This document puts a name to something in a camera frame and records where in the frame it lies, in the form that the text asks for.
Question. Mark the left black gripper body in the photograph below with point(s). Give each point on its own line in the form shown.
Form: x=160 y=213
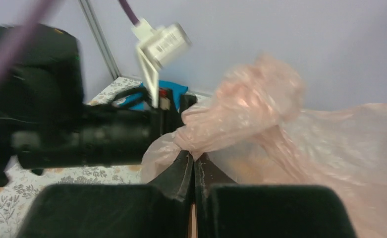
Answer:
x=105 y=136

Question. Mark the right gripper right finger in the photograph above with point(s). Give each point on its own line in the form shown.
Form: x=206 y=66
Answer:
x=225 y=209

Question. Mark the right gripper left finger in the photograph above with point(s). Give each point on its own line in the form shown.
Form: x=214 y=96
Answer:
x=158 y=209

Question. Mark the pink plastic trash bag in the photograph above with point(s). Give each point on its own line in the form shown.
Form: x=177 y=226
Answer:
x=256 y=130

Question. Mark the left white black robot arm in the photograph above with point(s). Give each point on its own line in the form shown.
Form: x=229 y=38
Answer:
x=45 y=123

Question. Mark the floral patterned table mat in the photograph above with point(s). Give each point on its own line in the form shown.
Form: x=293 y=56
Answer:
x=73 y=182

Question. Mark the left aluminium corner post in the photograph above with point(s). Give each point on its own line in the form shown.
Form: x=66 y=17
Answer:
x=99 y=37

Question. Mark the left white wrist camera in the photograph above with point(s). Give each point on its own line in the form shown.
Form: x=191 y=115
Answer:
x=156 y=48

